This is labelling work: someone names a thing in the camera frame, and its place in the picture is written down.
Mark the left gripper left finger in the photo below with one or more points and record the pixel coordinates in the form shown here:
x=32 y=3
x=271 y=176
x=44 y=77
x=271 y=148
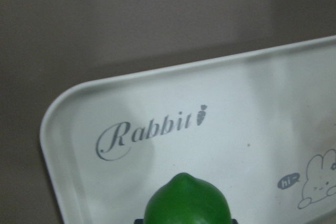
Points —
x=138 y=221

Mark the cream rabbit tray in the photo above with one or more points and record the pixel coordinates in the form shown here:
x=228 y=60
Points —
x=260 y=126

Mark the green lime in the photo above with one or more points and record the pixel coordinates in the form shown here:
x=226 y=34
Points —
x=186 y=199

